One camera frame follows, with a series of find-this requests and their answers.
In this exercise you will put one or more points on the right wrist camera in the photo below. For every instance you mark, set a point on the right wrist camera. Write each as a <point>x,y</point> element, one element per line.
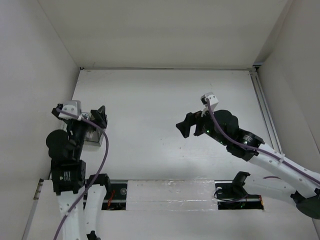
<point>210,101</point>

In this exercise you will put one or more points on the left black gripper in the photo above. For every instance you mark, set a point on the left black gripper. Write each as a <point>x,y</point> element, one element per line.
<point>99,116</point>

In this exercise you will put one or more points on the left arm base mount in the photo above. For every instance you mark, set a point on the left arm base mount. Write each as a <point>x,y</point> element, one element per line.
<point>116,197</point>

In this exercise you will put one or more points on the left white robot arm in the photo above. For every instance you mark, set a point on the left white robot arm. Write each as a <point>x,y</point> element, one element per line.
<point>80,199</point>

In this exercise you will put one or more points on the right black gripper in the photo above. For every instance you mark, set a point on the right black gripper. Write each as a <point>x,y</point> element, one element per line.
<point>191,119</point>

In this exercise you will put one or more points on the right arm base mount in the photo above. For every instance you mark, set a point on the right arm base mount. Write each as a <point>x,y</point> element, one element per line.
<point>230,194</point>

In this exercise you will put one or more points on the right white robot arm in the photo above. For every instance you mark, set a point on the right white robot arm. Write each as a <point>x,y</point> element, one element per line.
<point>295,184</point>

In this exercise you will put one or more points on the aluminium rail right edge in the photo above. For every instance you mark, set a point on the aluminium rail right edge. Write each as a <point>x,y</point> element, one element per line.
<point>264,108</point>

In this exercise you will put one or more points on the grey smoked plastic container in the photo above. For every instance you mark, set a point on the grey smoked plastic container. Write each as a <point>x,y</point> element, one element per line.
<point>94,136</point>

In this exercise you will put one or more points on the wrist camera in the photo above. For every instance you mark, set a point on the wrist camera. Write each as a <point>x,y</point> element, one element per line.
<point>69,110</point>
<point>210,101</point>

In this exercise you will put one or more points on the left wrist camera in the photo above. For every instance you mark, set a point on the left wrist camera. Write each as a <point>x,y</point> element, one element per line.
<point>69,110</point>

